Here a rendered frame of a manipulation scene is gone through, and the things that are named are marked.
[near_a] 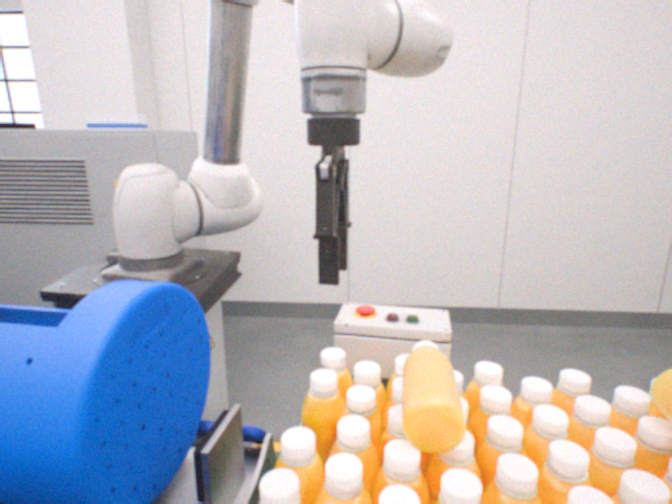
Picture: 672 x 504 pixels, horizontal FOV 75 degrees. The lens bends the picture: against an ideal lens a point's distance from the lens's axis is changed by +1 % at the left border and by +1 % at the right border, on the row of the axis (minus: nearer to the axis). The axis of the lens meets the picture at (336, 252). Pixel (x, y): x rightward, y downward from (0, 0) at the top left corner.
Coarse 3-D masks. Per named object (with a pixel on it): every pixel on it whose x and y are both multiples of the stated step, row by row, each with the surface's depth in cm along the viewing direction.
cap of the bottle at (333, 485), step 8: (336, 456) 47; (344, 456) 47; (352, 456) 47; (328, 464) 46; (336, 464) 46; (344, 464) 46; (352, 464) 46; (360, 464) 46; (328, 472) 45; (336, 472) 45; (344, 472) 45; (352, 472) 45; (360, 472) 45; (328, 480) 45; (336, 480) 44; (344, 480) 44; (352, 480) 44; (360, 480) 45; (336, 488) 44; (344, 488) 44; (352, 488) 44
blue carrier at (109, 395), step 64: (0, 320) 76; (64, 320) 48; (128, 320) 49; (192, 320) 64; (0, 384) 45; (64, 384) 44; (128, 384) 50; (192, 384) 65; (0, 448) 45; (64, 448) 43; (128, 448) 51
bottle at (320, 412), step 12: (312, 396) 63; (324, 396) 62; (336, 396) 63; (312, 408) 62; (324, 408) 61; (336, 408) 62; (312, 420) 62; (324, 420) 61; (336, 420) 62; (324, 432) 62; (324, 444) 62; (324, 456) 63
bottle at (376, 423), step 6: (348, 408) 59; (342, 414) 59; (348, 414) 59; (354, 414) 57; (360, 414) 57; (366, 414) 57; (372, 414) 58; (378, 414) 59; (372, 420) 58; (378, 420) 58; (372, 426) 57; (378, 426) 58; (336, 432) 60; (372, 432) 57; (378, 432) 58; (336, 438) 60; (372, 438) 57; (378, 438) 58
